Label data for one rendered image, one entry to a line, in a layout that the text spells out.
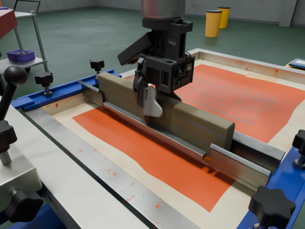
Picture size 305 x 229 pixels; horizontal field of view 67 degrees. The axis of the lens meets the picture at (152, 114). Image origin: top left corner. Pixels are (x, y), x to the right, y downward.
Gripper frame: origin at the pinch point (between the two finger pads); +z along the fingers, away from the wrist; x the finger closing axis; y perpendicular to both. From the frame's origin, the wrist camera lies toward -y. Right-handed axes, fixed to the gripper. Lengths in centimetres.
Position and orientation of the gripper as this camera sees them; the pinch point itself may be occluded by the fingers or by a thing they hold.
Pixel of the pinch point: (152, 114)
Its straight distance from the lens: 51.0
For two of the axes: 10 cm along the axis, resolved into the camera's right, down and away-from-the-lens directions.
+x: 6.9, -3.6, 6.3
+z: -0.1, 8.6, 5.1
